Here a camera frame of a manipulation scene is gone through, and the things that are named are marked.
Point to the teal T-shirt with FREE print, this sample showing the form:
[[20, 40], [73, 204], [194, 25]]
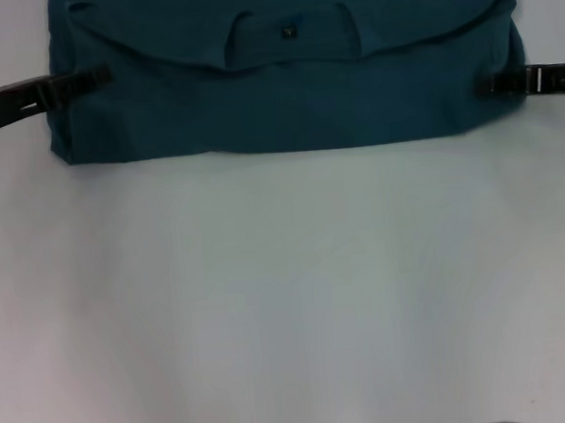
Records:
[[277, 98]]

